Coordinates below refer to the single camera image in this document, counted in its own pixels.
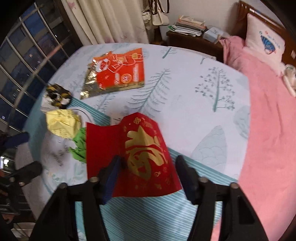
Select red gold envelope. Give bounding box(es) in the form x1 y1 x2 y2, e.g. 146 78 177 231
86 113 182 197

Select green crumpled wrapper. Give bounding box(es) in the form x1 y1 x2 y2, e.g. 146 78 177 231
69 128 86 163

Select yellow crumpled wrapper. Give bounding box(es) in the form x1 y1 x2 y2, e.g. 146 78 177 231
46 109 82 139

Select black gold crumpled wrapper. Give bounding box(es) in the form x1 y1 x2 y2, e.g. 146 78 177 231
44 83 72 109

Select tree pattern tablecloth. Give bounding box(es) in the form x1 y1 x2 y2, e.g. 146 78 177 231
14 43 251 241

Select pink bed blanket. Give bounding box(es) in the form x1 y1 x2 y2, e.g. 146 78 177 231
221 36 295 240

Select orange red snack bag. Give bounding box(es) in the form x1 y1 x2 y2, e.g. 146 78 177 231
80 48 145 99

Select metal window grille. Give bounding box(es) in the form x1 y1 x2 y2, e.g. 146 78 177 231
1 1 82 133

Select wooden nightstand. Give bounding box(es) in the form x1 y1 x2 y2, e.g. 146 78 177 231
166 31 223 63

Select plush toys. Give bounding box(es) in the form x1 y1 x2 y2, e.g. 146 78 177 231
282 64 296 97

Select cream curtain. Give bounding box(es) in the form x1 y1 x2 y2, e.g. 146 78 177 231
62 0 149 46

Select stack of books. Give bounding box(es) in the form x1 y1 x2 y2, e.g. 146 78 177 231
168 15 207 37

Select white pillow blue print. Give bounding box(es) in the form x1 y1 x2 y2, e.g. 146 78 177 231
243 14 285 76

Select wooden headboard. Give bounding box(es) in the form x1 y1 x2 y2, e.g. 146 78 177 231
233 1 295 70

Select hanging bags and cords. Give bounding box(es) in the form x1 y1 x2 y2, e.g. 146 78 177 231
140 0 171 31

